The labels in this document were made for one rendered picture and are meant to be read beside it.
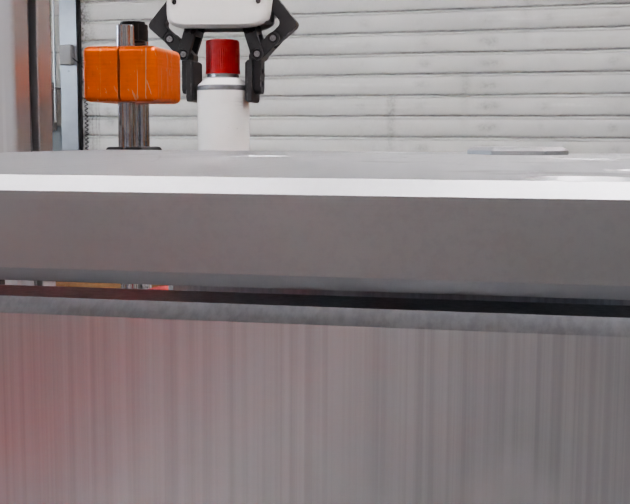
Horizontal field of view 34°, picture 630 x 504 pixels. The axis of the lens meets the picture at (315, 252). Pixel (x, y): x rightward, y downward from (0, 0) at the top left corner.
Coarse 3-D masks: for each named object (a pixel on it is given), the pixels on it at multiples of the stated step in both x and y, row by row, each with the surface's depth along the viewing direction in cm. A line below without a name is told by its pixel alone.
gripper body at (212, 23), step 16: (176, 0) 98; (192, 0) 98; (208, 0) 97; (224, 0) 97; (240, 0) 97; (256, 0) 97; (272, 0) 98; (176, 16) 98; (192, 16) 98; (208, 16) 97; (224, 16) 97; (240, 16) 97; (256, 16) 97; (272, 16) 101; (208, 32) 102
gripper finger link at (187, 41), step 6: (186, 30) 100; (192, 30) 99; (198, 30) 102; (204, 30) 102; (186, 36) 100; (192, 36) 99; (198, 36) 101; (180, 42) 100; (186, 42) 100; (192, 42) 100; (198, 42) 102; (180, 48) 100; (186, 48) 100; (192, 48) 102; (198, 48) 102; (180, 54) 100; (186, 54) 100
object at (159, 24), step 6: (162, 6) 100; (162, 12) 101; (156, 18) 101; (162, 18) 101; (150, 24) 101; (156, 24) 101; (162, 24) 101; (168, 24) 102; (156, 30) 101; (162, 30) 101; (168, 30) 101; (162, 36) 101
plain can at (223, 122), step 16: (208, 48) 99; (224, 48) 99; (208, 64) 100; (224, 64) 99; (208, 80) 99; (224, 80) 99; (240, 80) 100; (208, 96) 99; (224, 96) 98; (240, 96) 99; (208, 112) 99; (224, 112) 99; (240, 112) 99; (208, 128) 99; (224, 128) 99; (240, 128) 99; (208, 144) 99; (224, 144) 99; (240, 144) 100
